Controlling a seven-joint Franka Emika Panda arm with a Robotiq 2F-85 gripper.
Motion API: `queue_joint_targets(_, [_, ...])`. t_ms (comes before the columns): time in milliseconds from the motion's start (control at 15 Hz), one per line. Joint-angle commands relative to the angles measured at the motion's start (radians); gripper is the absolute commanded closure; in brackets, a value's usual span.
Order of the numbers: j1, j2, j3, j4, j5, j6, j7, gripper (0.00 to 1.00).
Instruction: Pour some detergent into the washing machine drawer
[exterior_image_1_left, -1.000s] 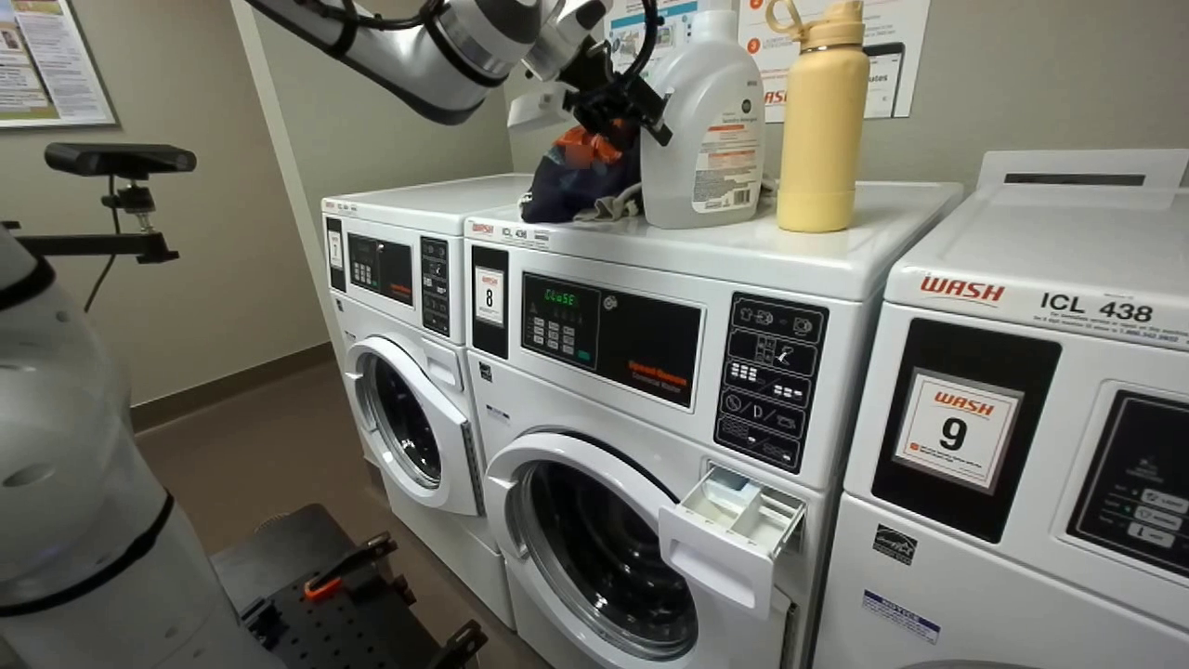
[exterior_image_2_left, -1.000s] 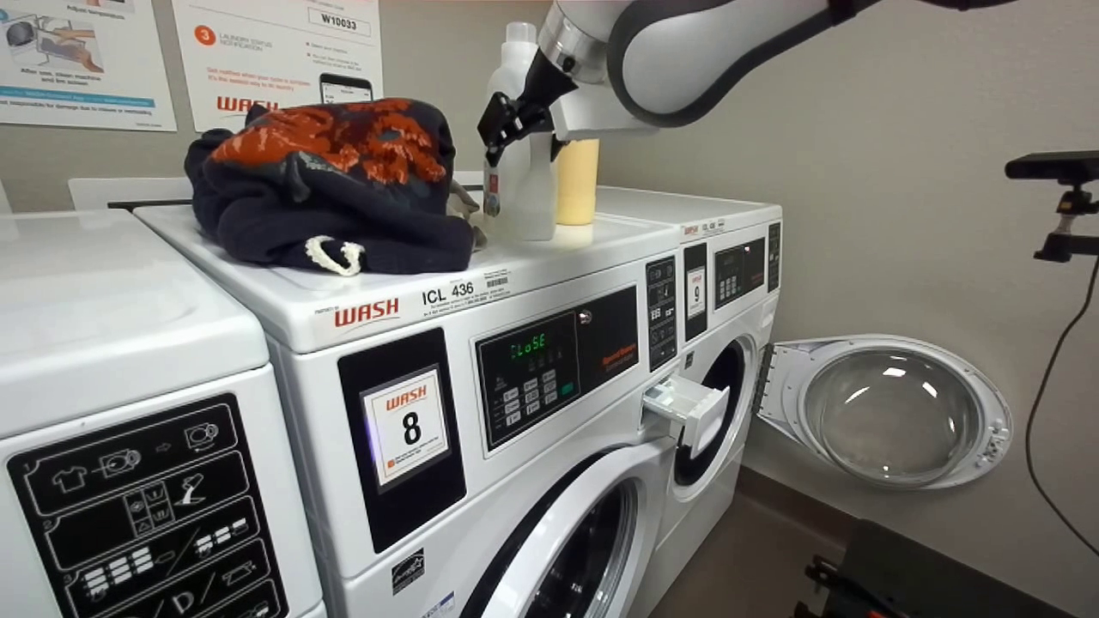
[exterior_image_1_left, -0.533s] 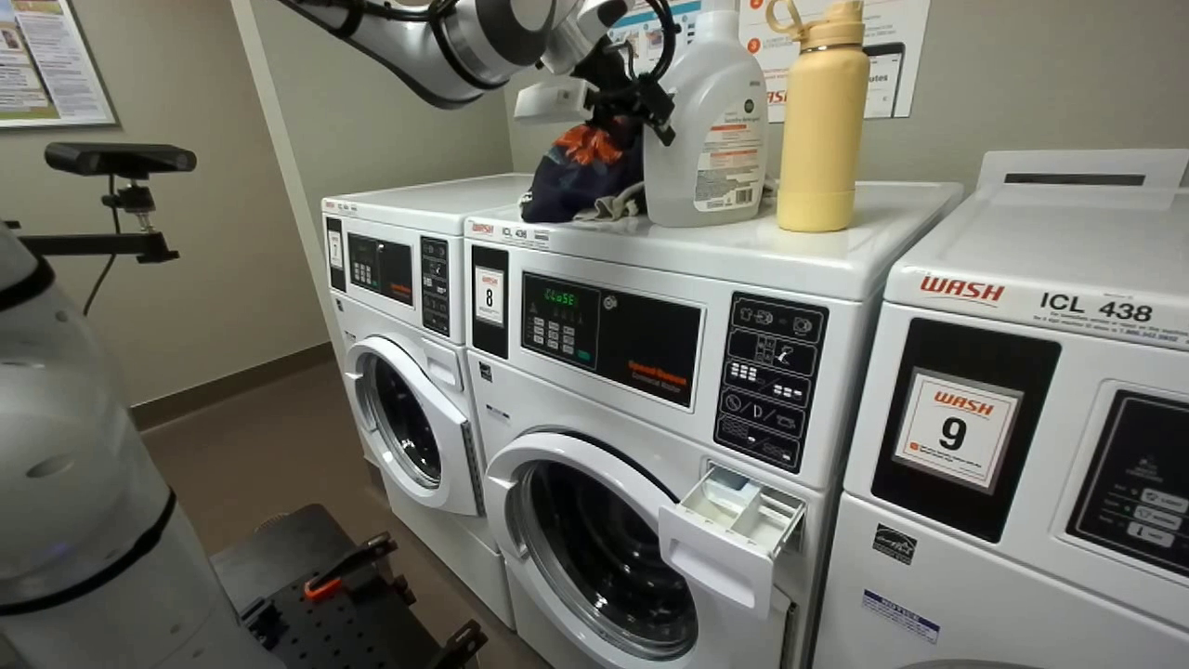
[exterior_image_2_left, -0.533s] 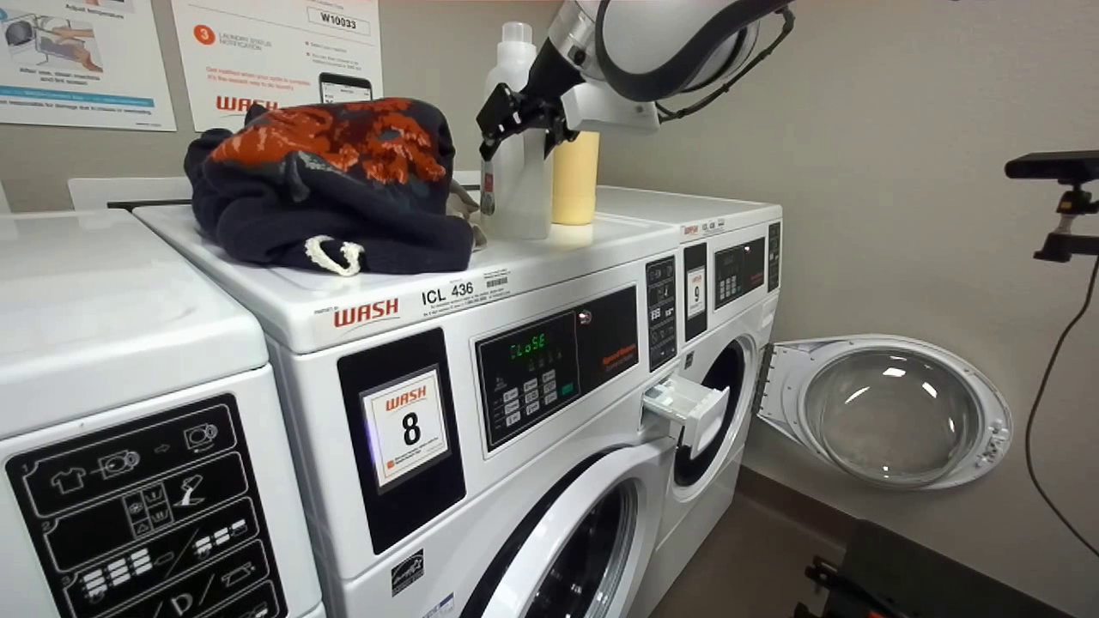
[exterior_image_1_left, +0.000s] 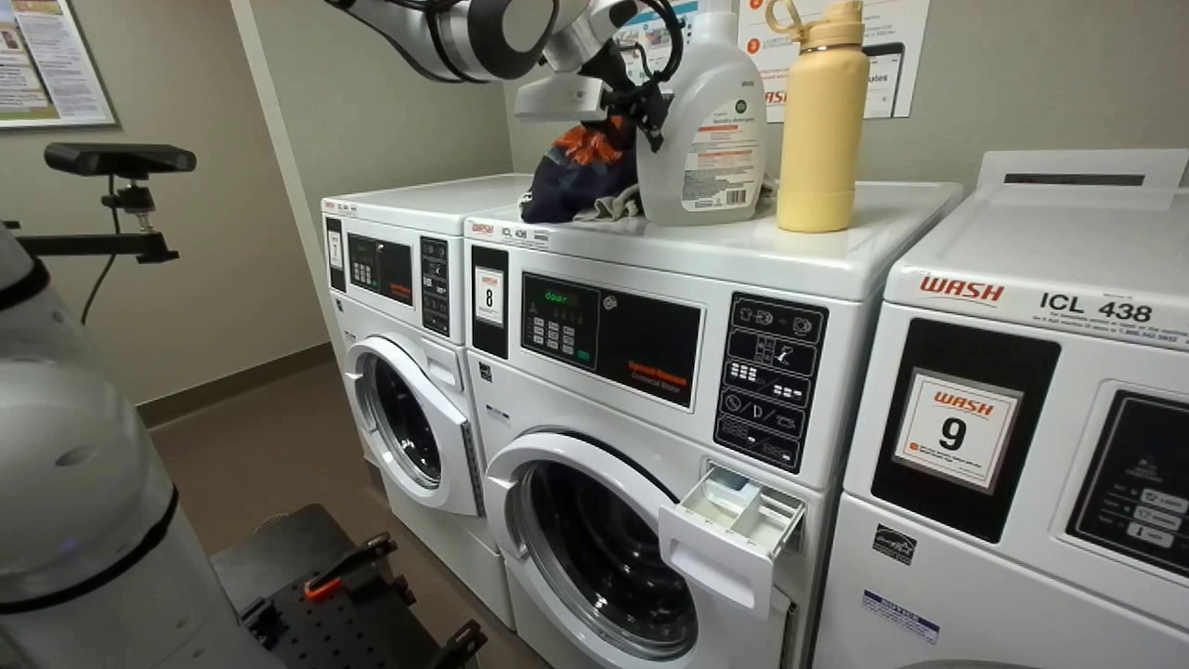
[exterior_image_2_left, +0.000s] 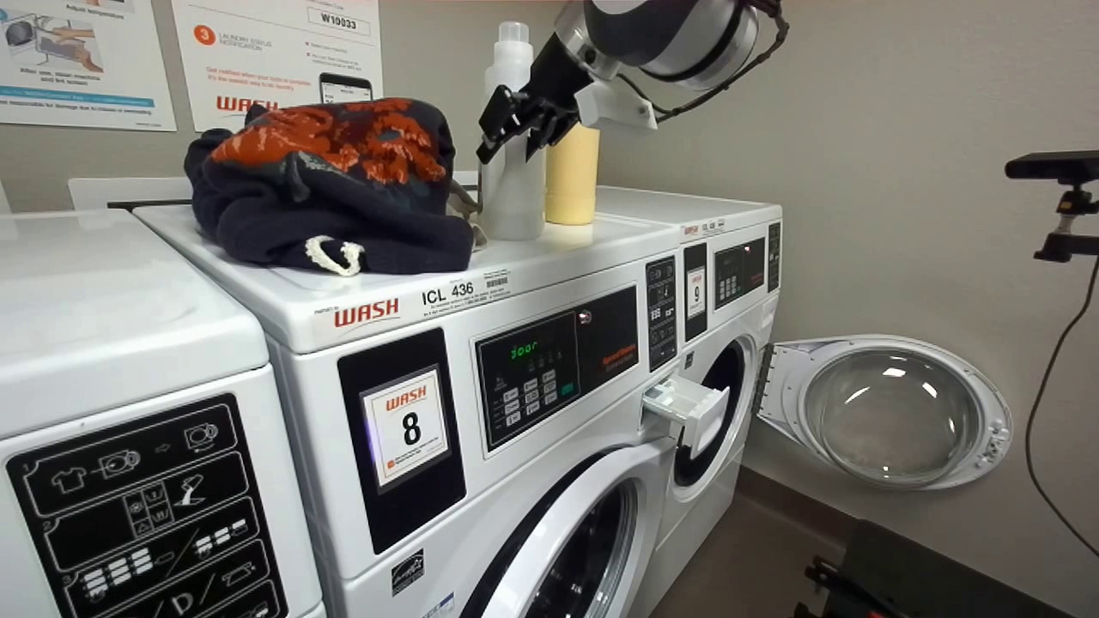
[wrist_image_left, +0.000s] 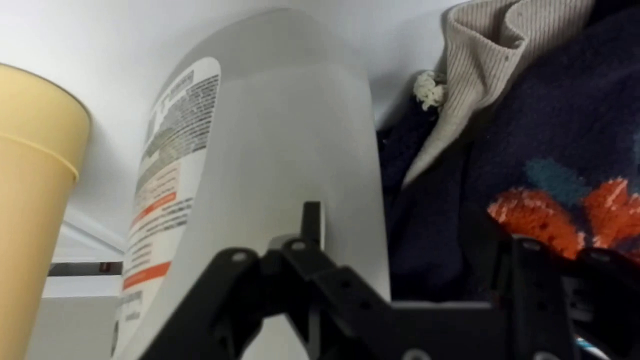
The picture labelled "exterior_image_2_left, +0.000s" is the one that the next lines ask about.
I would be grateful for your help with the blue white wall poster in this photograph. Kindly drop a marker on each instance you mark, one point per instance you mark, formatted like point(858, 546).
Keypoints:
point(80, 70)

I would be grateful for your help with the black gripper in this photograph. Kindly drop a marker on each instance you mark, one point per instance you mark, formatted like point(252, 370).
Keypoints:
point(560, 74)

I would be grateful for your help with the white front-load washing machine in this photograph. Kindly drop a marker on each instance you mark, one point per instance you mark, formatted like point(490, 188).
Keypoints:
point(116, 320)

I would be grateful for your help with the orange white wall poster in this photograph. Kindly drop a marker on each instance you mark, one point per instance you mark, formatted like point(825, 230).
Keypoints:
point(276, 47)

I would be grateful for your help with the black stereo camera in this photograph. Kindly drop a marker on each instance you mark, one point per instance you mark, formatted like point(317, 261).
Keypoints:
point(1053, 166)

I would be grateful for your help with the white washer number nine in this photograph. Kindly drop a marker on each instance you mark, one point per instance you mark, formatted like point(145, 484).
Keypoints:
point(706, 525)

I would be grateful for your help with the white washer number eight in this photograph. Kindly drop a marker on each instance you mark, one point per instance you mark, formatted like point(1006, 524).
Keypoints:
point(515, 469)

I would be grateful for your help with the yellow metal water bottle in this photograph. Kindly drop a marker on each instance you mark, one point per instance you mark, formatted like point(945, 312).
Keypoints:
point(570, 175)

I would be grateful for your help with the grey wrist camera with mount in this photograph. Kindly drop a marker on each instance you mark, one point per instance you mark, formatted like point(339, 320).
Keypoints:
point(619, 103)

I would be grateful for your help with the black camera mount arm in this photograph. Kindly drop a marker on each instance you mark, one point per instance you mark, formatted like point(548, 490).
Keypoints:
point(1069, 235)

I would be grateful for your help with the black perforated base platform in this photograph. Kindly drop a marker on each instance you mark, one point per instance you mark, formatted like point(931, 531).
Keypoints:
point(940, 584)

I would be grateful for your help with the orange and navy clothes pile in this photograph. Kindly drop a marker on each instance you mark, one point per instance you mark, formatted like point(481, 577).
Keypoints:
point(332, 208)

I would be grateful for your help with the round washer door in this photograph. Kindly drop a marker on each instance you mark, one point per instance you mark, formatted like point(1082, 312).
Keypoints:
point(596, 549)
point(893, 414)

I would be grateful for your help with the white detergent drawer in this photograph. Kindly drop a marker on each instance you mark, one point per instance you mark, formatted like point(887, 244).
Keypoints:
point(687, 407)

